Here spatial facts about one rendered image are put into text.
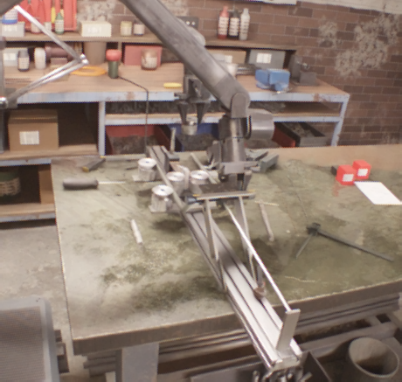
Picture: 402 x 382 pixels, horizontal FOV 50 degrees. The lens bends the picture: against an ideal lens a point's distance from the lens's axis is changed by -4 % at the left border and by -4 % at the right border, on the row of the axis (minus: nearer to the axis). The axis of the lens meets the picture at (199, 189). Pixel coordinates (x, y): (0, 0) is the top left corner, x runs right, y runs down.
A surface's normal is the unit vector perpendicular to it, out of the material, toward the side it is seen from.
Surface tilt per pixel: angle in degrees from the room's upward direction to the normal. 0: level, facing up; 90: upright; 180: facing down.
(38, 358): 0
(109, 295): 0
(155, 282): 0
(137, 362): 90
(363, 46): 90
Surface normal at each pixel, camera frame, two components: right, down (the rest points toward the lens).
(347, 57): 0.33, 0.47
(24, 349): 0.10, -0.88
